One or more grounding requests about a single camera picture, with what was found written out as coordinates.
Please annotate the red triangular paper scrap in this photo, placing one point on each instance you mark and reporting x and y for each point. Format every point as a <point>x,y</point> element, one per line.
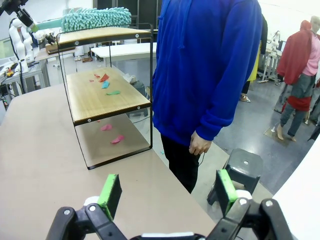
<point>104,78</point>

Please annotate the pink paper scrap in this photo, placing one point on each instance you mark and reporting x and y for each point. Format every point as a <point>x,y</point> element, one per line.
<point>117,139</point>
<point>106,127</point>

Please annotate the black plastic stool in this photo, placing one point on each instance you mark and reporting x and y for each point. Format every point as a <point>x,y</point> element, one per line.
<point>245,170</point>

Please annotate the wooden box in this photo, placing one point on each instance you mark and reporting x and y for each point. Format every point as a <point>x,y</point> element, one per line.
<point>51,48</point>

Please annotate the black chair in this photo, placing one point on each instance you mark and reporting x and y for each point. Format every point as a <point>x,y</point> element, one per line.
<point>141,90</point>

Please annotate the large white table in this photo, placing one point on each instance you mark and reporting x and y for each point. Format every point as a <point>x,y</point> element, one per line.
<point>305,180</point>

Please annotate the person's left hand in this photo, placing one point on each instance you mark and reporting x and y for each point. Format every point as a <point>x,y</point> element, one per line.
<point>200,146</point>

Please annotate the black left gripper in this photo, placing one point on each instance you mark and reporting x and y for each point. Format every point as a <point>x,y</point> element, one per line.
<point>11,5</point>

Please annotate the person's left forearm blue sleeve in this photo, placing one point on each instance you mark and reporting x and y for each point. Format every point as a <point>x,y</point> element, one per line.
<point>215,120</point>

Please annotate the person in yellow apron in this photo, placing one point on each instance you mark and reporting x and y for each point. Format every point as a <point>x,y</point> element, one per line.
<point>253,70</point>

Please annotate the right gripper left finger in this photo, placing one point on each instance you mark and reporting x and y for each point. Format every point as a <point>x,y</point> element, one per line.
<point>107,197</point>

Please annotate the long red paper scrap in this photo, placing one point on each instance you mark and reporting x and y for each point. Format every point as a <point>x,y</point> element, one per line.
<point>96,75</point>

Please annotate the white plastic bag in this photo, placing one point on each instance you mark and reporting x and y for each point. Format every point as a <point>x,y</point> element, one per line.
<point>130,78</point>

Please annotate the mannequin in red hoodie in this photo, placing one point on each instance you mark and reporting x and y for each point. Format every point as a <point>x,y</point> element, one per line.
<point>292,55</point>

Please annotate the teal chenille duster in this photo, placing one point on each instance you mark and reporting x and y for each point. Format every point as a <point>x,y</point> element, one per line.
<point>95,18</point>

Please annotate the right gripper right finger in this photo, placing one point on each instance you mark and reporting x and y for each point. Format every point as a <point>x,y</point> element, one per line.
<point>227,190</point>

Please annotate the person in blue hoodie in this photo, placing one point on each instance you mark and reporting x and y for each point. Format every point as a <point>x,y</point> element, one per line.
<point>195,50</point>

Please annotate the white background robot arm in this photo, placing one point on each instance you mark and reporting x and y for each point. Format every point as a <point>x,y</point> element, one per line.
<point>40,35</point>
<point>18,40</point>

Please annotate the green paper scrap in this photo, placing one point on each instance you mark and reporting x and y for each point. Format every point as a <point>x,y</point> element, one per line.
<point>113,93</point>

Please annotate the two-tier wood metal shelf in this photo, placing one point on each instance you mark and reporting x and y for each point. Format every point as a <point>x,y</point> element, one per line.
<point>105,102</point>

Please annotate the aluminium frame bench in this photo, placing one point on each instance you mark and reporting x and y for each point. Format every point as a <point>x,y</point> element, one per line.
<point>37,72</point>

